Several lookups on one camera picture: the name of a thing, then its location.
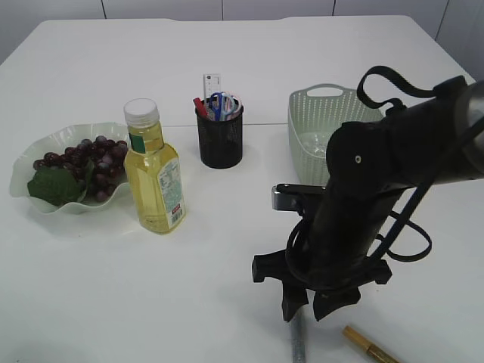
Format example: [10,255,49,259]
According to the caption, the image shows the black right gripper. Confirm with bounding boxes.
[252,226,390,322]

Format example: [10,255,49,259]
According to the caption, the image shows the silver glitter marker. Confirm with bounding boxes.
[290,309,306,363]

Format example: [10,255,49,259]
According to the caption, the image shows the gold marker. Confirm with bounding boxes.
[343,326,399,363]

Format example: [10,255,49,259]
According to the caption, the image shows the yellow tea bottle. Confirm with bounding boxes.
[123,98,186,234]

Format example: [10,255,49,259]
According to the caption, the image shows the pink safety scissors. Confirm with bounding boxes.
[222,92,242,121]

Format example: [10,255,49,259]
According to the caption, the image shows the red marker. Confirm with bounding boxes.
[193,98,208,119]

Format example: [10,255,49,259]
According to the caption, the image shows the blue safety scissors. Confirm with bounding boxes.
[209,92,225,121]

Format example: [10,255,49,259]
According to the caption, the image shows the clear plastic ruler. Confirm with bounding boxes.
[203,73,222,99]

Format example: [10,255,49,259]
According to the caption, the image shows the purple artificial grape bunch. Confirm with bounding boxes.
[27,135,129,207]

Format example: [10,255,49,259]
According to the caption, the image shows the clear plastic sheet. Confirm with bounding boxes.
[299,132,332,158]

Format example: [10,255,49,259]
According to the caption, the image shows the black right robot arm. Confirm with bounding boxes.
[252,66,483,321]

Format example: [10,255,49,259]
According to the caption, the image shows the black mesh pen cup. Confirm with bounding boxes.
[195,107,244,169]

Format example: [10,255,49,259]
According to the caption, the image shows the green woven plastic basket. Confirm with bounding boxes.
[287,84,383,186]

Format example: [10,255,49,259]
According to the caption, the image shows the pale green wavy plate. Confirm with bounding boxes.
[9,123,129,214]

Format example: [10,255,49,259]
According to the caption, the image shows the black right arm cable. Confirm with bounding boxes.
[374,181,433,264]

